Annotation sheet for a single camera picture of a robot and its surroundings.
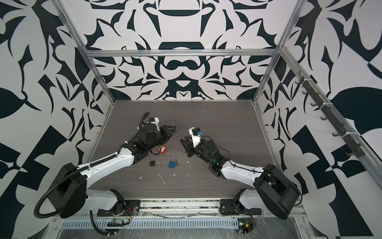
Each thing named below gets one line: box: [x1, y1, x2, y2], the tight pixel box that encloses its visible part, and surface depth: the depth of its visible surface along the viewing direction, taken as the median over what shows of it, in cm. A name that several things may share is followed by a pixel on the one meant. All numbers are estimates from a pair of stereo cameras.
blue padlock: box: [167, 157, 180, 169], surface depth 91 cm
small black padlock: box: [149, 156, 156, 167], surface depth 91 cm
